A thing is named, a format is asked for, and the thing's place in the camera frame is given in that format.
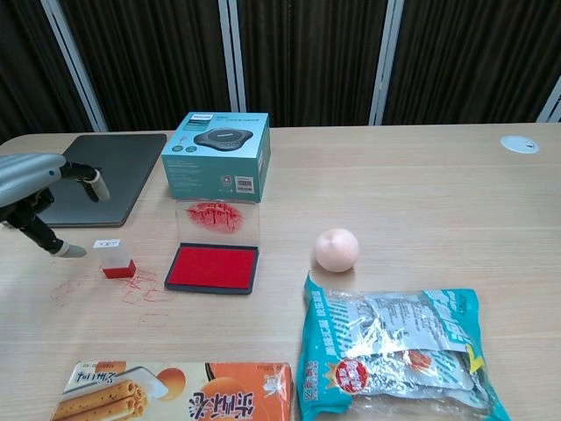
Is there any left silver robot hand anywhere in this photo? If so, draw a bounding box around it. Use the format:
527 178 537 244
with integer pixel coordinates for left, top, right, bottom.
0 152 111 260

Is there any small red white stamp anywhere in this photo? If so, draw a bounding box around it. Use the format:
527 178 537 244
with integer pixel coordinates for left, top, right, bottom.
93 239 136 280

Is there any red square tray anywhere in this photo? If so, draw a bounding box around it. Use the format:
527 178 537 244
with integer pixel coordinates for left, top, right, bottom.
164 200 263 296

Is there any grey closed laptop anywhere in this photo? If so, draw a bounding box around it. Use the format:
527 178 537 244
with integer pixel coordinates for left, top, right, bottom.
37 133 168 229

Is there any teal speakerphone box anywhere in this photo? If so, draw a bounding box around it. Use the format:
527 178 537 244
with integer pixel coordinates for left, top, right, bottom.
160 111 271 203

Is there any orange egg roll box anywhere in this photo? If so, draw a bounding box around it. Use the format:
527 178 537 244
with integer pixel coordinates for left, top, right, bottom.
50 360 295 421

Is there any pink peach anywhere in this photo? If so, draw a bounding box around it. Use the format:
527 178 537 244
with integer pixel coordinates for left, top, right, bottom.
314 228 361 272

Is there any teal silver snack bag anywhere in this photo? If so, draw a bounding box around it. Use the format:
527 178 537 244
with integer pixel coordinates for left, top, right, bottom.
296 271 512 421

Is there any white partition frame post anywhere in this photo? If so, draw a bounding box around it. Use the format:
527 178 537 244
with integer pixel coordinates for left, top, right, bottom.
41 0 109 132
217 0 247 128
537 74 561 125
369 0 405 126

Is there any white table cable grommet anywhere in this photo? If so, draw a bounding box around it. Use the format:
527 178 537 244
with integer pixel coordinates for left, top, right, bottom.
501 135 540 155

